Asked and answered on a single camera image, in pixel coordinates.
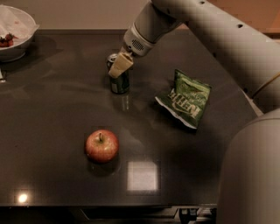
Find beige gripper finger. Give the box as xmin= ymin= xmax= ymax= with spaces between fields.
xmin=108 ymin=52 xmax=134 ymax=79

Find green soda can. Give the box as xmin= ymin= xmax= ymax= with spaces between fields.
xmin=107 ymin=53 xmax=130 ymax=94

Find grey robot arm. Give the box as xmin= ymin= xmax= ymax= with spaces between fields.
xmin=109 ymin=0 xmax=280 ymax=224

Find green jalapeno chip bag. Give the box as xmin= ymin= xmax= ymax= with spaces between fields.
xmin=155 ymin=69 xmax=211 ymax=130

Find red apple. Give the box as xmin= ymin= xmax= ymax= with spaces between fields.
xmin=85 ymin=129 xmax=119 ymax=164

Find red strawberries in bowl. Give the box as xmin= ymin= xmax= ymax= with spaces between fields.
xmin=0 ymin=33 xmax=17 ymax=47

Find white bowl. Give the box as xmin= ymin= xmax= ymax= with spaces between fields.
xmin=0 ymin=4 xmax=40 ymax=63

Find white napkin in bowl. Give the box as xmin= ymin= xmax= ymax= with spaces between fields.
xmin=0 ymin=5 xmax=39 ymax=39

